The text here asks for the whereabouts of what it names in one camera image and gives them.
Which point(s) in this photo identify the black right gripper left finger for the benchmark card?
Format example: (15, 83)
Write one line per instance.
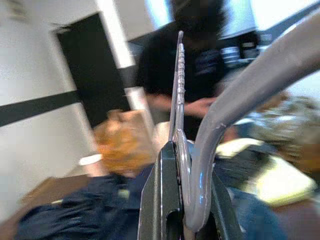
(160, 190)

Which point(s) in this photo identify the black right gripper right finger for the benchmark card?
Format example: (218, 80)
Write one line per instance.
(225, 220)

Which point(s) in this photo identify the grey plastic hanger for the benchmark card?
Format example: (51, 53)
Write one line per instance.
(202, 160)

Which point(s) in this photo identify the navy blue shirt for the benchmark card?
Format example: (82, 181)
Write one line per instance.
(87, 212)

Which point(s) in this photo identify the blue denim jeans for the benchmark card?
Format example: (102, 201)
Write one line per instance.
(257, 220)

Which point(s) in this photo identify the brown paper bag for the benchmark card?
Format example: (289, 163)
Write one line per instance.
(120, 140)

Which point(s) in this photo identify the pale yellow cloth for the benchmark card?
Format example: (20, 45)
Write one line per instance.
(282, 185)

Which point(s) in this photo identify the person in black shirt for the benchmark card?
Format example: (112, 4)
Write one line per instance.
(160, 75)

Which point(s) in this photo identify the black door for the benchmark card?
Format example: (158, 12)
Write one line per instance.
(95, 70)

